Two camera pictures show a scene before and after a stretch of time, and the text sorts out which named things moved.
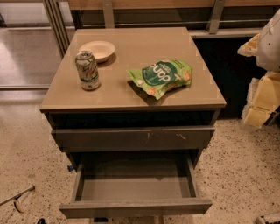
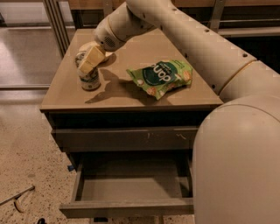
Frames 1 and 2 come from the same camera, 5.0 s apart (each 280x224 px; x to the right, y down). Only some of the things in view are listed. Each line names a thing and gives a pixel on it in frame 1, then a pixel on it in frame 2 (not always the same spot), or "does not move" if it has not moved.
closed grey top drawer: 134,137 does not move
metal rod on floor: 17,201 does not move
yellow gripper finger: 263,97 to 93,57
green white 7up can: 87,69 does not move
